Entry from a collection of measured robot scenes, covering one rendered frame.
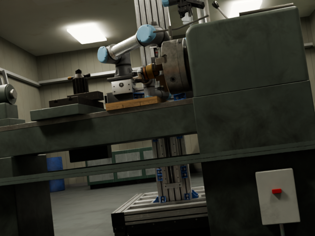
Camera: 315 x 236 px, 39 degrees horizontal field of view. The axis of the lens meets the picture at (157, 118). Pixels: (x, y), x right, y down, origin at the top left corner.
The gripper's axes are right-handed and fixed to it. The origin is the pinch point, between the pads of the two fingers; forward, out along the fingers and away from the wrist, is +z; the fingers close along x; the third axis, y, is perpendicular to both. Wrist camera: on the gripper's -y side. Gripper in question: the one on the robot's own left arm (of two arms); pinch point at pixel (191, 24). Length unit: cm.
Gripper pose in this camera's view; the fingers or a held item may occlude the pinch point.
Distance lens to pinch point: 271.4
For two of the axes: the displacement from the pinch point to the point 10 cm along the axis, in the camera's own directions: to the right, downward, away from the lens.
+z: 0.4, 9.2, -4.0
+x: -2.5, -3.8, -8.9
